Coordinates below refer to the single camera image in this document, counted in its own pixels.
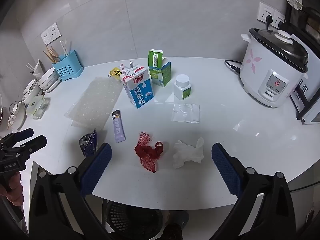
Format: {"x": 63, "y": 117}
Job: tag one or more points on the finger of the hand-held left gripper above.
{"x": 35, "y": 142}
{"x": 23, "y": 132}

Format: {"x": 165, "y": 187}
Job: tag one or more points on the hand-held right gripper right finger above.
{"x": 227, "y": 171}

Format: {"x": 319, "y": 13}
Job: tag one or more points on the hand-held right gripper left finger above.
{"x": 96, "y": 171}

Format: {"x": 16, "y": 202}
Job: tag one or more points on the dark foil pouch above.
{"x": 87, "y": 142}

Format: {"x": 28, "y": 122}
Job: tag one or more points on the purple snack packet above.
{"x": 119, "y": 130}

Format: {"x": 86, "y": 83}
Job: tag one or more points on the red mesh net bag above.
{"x": 145, "y": 153}

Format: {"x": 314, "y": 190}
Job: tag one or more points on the black mesh trash basket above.
{"x": 135, "y": 220}

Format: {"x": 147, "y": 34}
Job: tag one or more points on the clear bubble wrap sheet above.
{"x": 95, "y": 102}

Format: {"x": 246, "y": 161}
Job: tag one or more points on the clear plastic zip bag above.
{"x": 187, "y": 113}

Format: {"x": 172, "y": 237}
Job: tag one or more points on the yellow wrapper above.
{"x": 115, "y": 73}

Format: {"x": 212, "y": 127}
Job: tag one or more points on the person's left hand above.
{"x": 15, "y": 192}

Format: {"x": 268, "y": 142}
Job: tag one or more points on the glass container green lid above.
{"x": 37, "y": 106}

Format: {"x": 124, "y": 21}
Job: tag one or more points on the white patterned bowl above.
{"x": 30, "y": 91}

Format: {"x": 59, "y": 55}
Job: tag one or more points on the white cup with straws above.
{"x": 37, "y": 69}

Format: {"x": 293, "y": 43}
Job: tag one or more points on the person's blue slipper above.
{"x": 180, "y": 217}

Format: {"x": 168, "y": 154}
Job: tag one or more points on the blue plastic utensil holder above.
{"x": 66, "y": 70}

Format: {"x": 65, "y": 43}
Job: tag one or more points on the person's brown patterned trouser leg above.
{"x": 172, "y": 233}

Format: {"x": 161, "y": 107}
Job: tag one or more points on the bundle of wooden chopsticks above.
{"x": 52, "y": 55}

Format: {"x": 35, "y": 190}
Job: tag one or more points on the blue and white milk carton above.
{"x": 140, "y": 92}

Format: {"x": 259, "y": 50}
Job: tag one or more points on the white pill bottle green label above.
{"x": 182, "y": 90}

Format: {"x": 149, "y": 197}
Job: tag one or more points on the white plastic chopstick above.
{"x": 63, "y": 48}
{"x": 66, "y": 47}

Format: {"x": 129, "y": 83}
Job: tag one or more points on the white flowered rice cooker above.
{"x": 260, "y": 76}

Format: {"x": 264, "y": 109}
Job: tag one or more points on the green and white carton box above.
{"x": 160, "y": 76}

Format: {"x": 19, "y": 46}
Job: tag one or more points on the black power plug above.
{"x": 268, "y": 21}

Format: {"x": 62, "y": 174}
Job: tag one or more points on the white wall socket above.
{"x": 45, "y": 37}
{"x": 265, "y": 11}
{"x": 55, "y": 31}
{"x": 279, "y": 17}

